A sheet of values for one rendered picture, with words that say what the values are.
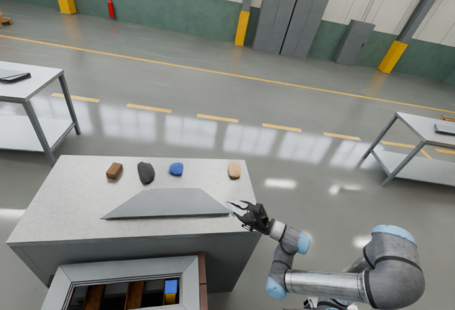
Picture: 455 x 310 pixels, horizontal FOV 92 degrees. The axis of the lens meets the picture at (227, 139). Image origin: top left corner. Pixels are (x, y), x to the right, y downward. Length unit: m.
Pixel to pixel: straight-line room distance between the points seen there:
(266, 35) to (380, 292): 8.23
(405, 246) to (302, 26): 8.30
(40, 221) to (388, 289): 1.50
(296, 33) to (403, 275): 8.38
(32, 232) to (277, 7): 8.15
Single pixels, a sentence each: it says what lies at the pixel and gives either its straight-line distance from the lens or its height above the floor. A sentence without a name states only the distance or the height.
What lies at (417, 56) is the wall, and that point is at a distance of 12.05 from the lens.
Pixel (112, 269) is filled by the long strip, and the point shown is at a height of 0.85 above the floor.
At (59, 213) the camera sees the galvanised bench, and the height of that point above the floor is 1.05.
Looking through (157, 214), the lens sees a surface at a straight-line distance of 1.39.
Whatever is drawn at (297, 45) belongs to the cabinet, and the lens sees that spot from 8.97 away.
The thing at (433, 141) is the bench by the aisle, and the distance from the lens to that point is 3.87.
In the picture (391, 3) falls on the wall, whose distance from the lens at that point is 10.64.
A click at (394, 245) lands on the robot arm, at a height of 1.67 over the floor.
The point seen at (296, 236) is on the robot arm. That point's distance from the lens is 0.97.
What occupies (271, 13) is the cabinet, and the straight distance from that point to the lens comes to 8.51.
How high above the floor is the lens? 2.24
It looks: 38 degrees down
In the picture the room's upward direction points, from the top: 13 degrees clockwise
